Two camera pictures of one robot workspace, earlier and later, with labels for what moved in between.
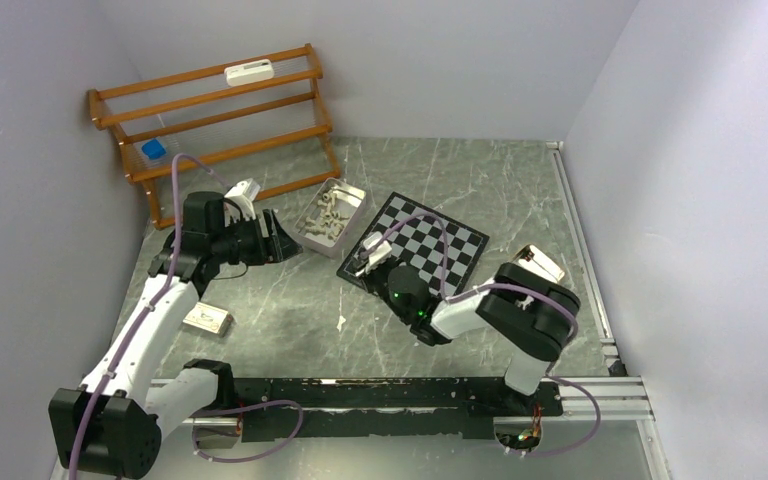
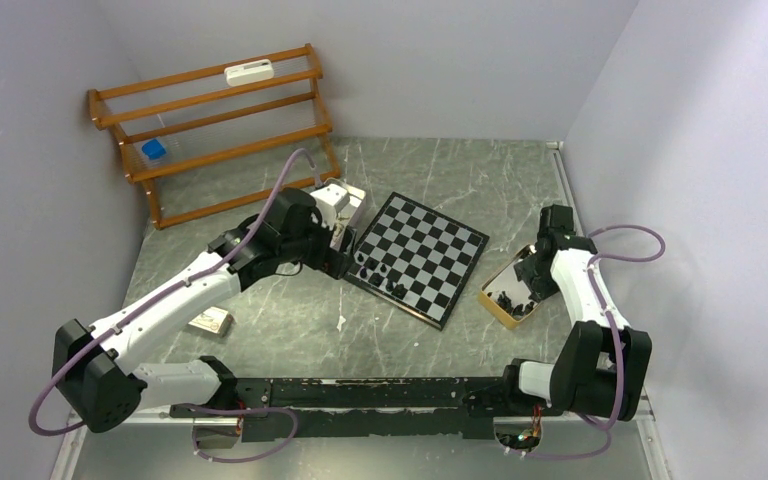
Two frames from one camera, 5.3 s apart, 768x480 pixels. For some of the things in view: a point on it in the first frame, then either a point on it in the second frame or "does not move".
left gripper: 277,245 → 336,263
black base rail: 319,409 does not move
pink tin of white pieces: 328,219 does not move
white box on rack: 249,73 does not move
